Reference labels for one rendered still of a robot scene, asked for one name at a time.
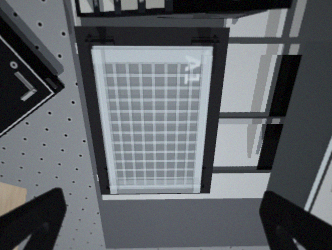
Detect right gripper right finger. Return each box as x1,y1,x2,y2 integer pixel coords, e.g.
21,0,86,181
259,191,332,250

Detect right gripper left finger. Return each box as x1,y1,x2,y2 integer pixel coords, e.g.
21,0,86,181
0,188,67,250

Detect grey perforated base plate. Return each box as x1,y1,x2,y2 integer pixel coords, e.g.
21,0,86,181
0,0,270,250

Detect grey plate washer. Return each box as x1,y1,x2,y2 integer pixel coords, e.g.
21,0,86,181
63,0,332,249

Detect white rectangular well plate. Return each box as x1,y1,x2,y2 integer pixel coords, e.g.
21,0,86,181
91,46,213,194

